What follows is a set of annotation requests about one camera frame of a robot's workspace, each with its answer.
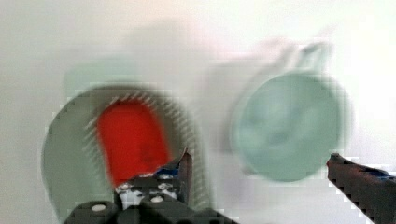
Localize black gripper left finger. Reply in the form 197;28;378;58
64;150;238;224

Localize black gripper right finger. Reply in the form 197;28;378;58
326;153;396;224

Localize red plush ketchup bottle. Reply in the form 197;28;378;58
96;101;170;187

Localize green perforated strainer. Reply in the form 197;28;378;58
40;59;206;223

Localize green metal cup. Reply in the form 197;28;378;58
229;42;352;182

